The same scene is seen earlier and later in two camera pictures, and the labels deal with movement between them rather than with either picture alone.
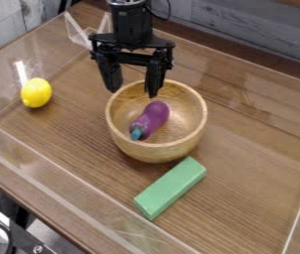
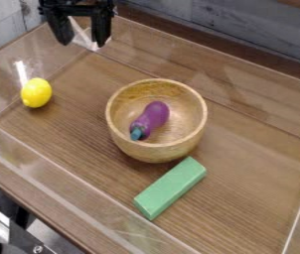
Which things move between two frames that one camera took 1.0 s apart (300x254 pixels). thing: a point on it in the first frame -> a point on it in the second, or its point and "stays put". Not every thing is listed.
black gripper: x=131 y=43 -> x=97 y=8
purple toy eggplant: x=151 y=118 stays put
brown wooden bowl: x=155 y=129 stays put
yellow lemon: x=36 y=92 stays put
